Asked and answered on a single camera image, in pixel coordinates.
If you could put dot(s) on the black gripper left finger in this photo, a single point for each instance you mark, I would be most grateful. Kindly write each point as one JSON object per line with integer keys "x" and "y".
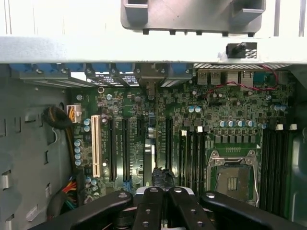
{"x": 100, "y": 210}

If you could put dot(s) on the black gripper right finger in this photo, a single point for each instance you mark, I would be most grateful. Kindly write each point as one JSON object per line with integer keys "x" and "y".
{"x": 239, "y": 213}

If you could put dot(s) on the CPU socket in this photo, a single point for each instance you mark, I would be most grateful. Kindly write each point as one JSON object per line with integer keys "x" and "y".
{"x": 232, "y": 182}

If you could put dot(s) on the socket locking lever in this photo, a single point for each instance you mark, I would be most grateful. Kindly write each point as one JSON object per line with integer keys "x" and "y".
{"x": 257, "y": 182}

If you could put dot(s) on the black RAM slot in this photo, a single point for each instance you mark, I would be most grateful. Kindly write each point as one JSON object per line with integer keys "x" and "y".
{"x": 196, "y": 163}
{"x": 271, "y": 167}
{"x": 264, "y": 167}
{"x": 190, "y": 163}
{"x": 204, "y": 163}
{"x": 286, "y": 167}
{"x": 279, "y": 167}

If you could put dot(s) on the black PCIe expansion slot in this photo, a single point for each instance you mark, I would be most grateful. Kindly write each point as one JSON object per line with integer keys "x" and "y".
{"x": 169, "y": 143}
{"x": 112, "y": 148}

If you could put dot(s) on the white PCI expansion slot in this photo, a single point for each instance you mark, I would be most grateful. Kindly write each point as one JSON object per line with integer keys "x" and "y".
{"x": 96, "y": 143}

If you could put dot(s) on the short black expansion slot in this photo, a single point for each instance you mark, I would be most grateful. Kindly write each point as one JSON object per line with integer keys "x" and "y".
{"x": 140, "y": 127}

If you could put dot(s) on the green motherboard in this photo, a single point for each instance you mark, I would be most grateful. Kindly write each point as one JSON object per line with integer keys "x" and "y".
{"x": 216, "y": 112}

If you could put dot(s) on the blue card retention latch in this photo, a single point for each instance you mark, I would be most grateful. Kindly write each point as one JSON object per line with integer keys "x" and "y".
{"x": 101, "y": 67}
{"x": 180, "y": 69}
{"x": 124, "y": 67}
{"x": 54, "y": 67}
{"x": 76, "y": 67}
{"x": 21, "y": 67}

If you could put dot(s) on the open PC case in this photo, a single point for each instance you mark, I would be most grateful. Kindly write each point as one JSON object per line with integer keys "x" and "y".
{"x": 96, "y": 50}

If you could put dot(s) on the grey parts rack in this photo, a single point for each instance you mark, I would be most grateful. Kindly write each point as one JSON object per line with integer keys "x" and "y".
{"x": 192, "y": 14}

